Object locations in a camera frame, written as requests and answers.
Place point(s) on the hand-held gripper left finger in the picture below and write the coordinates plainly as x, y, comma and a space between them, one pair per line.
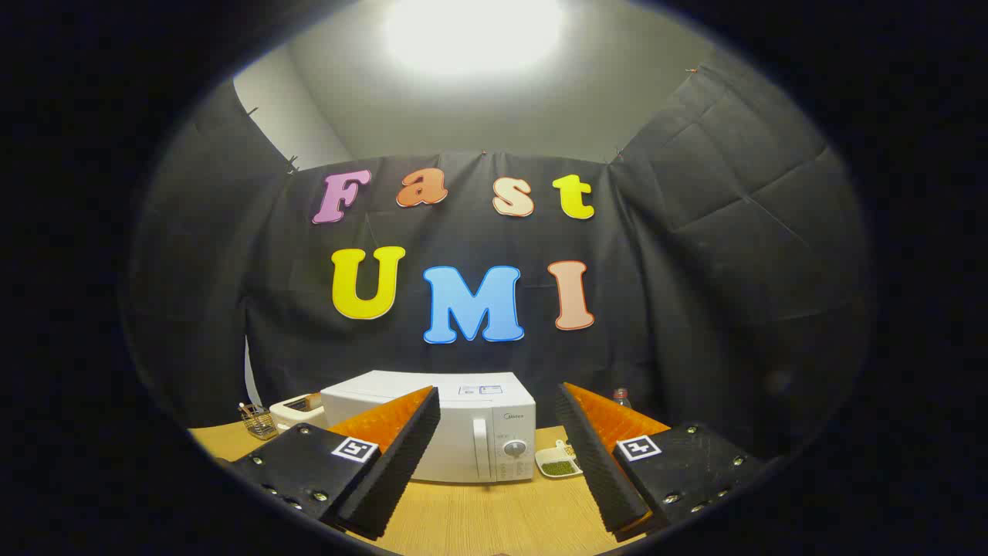
394, 471

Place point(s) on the white toaster oven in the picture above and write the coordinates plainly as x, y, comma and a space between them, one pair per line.
463, 432

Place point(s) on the clear plastic water bottle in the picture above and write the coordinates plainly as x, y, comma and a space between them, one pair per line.
622, 398

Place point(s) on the ceiling light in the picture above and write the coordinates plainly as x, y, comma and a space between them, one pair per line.
472, 35

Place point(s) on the white divided dish of beans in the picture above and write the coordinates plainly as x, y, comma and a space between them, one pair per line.
557, 466

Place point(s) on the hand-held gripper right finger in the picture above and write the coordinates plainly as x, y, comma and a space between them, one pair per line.
598, 471

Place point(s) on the white bread toaster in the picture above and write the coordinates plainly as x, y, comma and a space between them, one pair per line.
289, 413

